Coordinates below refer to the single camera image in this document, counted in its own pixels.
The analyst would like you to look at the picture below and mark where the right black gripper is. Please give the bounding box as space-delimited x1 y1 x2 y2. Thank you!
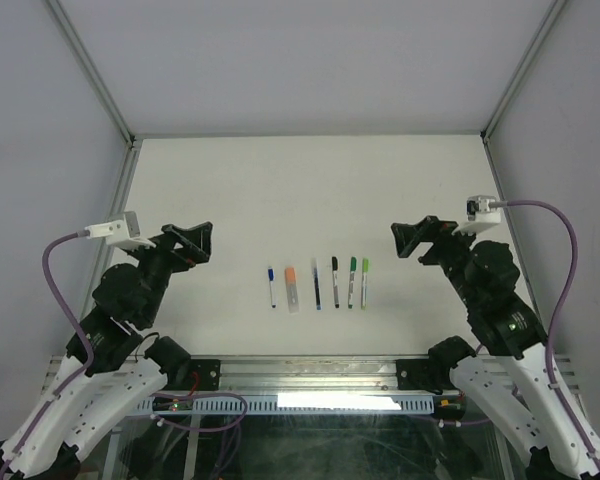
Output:
389 214 483 308

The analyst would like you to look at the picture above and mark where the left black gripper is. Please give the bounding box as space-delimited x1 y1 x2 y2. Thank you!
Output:
128 221 213 324

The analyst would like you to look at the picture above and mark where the silver green tip pen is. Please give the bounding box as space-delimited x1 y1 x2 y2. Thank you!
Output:
361 271 369 310

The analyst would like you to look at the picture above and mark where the white green end pen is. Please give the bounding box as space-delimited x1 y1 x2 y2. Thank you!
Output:
347 270 357 309

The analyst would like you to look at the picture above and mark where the white black end pen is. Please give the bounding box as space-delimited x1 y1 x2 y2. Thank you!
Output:
331 266 340 309

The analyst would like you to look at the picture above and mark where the white blue end pen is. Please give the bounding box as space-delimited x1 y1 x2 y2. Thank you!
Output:
268 278 277 309

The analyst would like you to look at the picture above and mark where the orange tip marker clear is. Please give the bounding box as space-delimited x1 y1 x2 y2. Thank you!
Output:
286 280 299 314

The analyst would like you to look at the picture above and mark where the dark blue barrel pen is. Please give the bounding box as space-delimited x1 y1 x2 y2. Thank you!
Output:
312 268 322 311

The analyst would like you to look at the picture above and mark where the orange pen cap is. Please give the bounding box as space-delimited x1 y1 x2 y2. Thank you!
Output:
285 267 296 283

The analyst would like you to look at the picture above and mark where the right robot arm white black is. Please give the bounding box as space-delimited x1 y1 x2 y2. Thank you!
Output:
391 216 600 479

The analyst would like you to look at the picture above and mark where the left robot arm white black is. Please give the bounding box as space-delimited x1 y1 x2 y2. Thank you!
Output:
0 212 213 479

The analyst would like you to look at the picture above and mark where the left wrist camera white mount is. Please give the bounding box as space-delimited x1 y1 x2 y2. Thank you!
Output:
85 211 156 251

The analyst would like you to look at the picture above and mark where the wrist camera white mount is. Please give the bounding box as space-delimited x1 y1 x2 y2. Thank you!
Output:
453 195 502 236
85 211 156 251

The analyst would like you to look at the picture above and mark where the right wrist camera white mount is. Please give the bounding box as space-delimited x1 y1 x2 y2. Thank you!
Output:
453 195 502 236

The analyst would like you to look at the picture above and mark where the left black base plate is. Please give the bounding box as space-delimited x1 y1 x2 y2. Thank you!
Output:
164 358 221 392

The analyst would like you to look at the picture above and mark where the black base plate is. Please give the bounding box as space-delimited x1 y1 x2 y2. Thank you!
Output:
395 358 438 393
164 358 221 392

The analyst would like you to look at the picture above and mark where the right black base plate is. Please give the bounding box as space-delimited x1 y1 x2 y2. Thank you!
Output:
395 358 438 393

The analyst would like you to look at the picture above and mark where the aluminium mounting rail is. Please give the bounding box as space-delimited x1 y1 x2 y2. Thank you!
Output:
212 355 402 394

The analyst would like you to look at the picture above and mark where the white slotted cable duct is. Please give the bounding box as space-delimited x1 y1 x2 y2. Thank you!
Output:
128 392 435 416

